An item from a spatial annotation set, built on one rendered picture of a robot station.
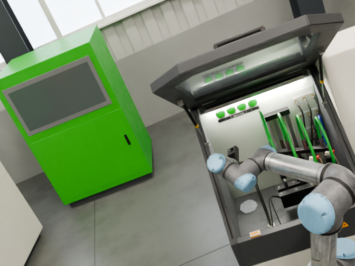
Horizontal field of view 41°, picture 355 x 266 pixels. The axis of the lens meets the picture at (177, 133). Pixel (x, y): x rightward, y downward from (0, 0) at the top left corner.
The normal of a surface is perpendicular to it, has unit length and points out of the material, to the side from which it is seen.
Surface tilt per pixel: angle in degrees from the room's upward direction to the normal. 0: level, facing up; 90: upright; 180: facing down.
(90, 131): 90
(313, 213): 84
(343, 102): 76
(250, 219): 0
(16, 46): 90
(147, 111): 90
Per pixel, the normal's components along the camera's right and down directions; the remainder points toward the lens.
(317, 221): -0.75, 0.43
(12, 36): 0.16, 0.38
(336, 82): -0.08, 0.23
